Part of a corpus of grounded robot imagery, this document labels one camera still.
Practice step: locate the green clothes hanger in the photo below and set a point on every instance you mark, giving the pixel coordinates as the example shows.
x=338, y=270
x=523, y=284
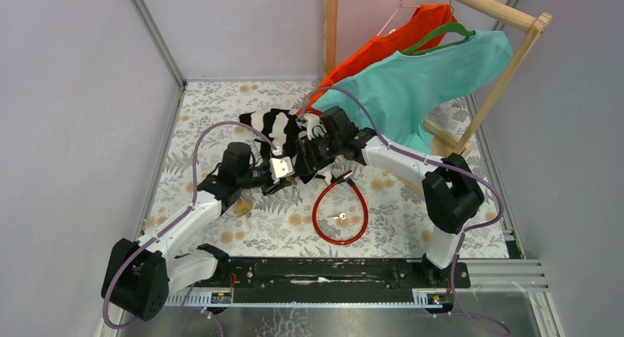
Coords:
x=439, y=32

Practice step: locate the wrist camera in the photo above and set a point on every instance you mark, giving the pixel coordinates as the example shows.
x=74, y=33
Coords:
x=281, y=165
x=313, y=125

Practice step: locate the black white striped garment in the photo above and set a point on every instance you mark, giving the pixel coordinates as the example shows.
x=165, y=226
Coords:
x=282, y=128

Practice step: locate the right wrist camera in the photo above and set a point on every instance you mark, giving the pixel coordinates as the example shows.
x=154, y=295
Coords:
x=313, y=125

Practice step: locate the teal t-shirt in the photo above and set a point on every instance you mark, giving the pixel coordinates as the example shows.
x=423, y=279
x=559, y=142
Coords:
x=398, y=92

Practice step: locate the orange t-shirt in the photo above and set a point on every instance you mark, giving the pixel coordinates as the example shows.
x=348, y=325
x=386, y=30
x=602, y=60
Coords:
x=426, y=18

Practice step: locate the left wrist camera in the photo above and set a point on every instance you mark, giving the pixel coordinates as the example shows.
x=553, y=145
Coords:
x=281, y=165

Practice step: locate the red cable lock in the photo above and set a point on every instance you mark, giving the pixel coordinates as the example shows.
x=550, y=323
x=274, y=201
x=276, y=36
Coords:
x=344, y=178

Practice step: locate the floral table mat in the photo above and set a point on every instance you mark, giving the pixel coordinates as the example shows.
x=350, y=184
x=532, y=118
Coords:
x=281, y=224

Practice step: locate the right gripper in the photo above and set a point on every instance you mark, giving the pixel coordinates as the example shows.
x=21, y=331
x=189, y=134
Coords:
x=306, y=160

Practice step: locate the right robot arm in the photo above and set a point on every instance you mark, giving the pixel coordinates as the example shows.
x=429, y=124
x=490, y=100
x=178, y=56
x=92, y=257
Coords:
x=452, y=196

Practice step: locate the wooden clothes rack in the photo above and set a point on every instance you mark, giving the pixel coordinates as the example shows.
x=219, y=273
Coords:
x=373, y=15

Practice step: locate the pink clothes hanger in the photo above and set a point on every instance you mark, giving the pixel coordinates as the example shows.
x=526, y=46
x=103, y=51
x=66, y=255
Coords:
x=389, y=28

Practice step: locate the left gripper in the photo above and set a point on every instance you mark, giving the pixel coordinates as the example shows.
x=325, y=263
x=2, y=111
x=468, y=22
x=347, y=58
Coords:
x=272, y=187

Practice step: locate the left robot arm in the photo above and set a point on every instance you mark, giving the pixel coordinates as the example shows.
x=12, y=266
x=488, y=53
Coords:
x=142, y=274

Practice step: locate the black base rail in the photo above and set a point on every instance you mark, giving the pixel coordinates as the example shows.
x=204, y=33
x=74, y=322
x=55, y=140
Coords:
x=258, y=280

